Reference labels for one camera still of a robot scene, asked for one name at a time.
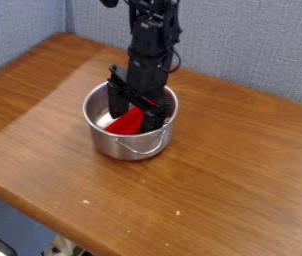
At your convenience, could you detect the metal pot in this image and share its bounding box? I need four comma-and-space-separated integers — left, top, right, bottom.
83, 82, 179, 161

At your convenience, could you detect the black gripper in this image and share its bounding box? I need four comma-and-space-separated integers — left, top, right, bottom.
107, 50, 174, 133

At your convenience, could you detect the red rectangular block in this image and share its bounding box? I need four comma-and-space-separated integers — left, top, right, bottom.
104, 99, 158, 135

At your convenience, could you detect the white black object below table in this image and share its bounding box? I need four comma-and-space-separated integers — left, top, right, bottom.
41, 235, 94, 256

